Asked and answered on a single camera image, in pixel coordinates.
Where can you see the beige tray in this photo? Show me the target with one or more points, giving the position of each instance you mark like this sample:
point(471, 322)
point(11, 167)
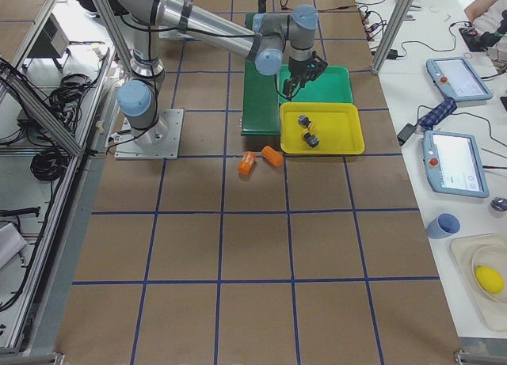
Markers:
point(493, 313)

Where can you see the white bowl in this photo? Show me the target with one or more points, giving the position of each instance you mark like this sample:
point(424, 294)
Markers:
point(493, 256)

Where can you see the orange cylinder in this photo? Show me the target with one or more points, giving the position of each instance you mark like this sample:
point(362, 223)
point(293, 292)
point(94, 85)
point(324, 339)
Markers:
point(247, 163)
point(271, 155)

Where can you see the aluminium frame post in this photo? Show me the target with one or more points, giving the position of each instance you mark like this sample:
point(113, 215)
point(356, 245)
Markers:
point(394, 24)

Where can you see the yellow lemon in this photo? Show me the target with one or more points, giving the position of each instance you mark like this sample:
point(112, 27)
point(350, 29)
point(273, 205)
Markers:
point(489, 280)

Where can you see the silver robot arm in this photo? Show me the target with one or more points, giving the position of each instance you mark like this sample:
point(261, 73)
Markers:
point(263, 45)

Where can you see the green conveyor belt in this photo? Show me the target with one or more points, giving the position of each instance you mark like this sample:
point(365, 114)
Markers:
point(260, 106)

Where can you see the near teach pendant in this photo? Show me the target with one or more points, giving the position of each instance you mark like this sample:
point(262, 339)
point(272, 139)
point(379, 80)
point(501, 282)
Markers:
point(453, 164)

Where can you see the black power adapter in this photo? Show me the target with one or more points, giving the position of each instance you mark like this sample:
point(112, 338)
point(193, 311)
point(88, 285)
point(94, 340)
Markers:
point(406, 132)

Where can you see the blue cup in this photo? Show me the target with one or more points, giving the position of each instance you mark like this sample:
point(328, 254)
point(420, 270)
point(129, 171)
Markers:
point(442, 226)

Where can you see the grey control box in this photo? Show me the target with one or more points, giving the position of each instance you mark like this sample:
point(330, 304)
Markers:
point(52, 43)

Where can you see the yellow plastic tray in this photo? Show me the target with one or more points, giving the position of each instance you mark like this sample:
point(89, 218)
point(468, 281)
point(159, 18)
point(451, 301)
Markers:
point(337, 126)

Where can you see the green plastic tray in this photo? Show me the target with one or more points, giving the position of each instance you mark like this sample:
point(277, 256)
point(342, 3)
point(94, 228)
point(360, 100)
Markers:
point(333, 86)

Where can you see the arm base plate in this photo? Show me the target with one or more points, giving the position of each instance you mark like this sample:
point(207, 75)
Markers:
point(160, 142)

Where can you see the teach pendant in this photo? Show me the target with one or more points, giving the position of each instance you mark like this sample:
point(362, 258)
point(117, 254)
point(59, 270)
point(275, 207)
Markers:
point(457, 79)
point(453, 164)

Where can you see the far teach pendant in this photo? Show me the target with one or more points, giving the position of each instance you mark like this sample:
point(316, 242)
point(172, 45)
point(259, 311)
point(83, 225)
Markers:
point(457, 79)

